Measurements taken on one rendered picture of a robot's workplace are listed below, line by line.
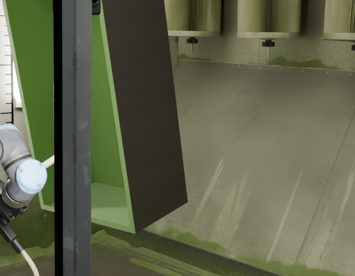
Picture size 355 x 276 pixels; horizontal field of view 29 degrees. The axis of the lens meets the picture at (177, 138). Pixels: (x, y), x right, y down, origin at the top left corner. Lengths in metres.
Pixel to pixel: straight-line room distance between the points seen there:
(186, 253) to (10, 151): 1.85
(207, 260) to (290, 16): 1.32
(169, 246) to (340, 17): 1.53
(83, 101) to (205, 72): 2.74
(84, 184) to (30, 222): 2.33
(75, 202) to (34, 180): 0.46
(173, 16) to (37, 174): 2.09
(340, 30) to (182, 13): 1.06
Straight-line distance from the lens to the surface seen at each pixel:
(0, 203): 2.21
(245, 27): 3.56
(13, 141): 2.05
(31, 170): 2.02
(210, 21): 3.94
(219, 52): 4.19
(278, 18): 3.52
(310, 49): 3.78
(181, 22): 3.91
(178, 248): 3.75
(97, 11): 1.58
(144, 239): 3.94
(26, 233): 3.89
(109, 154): 3.32
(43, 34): 3.18
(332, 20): 3.23
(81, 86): 1.53
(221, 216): 3.64
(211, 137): 3.92
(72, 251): 1.60
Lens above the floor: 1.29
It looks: 9 degrees down
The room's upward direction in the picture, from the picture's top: 1 degrees clockwise
